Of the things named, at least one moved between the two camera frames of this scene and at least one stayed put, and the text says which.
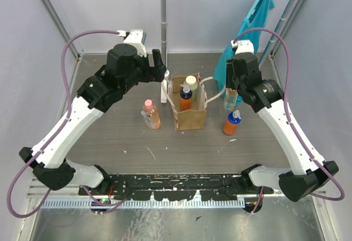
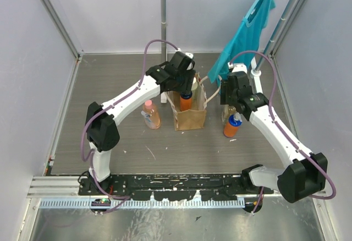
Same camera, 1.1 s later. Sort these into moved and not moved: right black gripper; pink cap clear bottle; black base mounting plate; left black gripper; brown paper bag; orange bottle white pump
Moved: left black gripper; right black gripper
Not moved: black base mounting plate; brown paper bag; pink cap clear bottle; orange bottle white pump
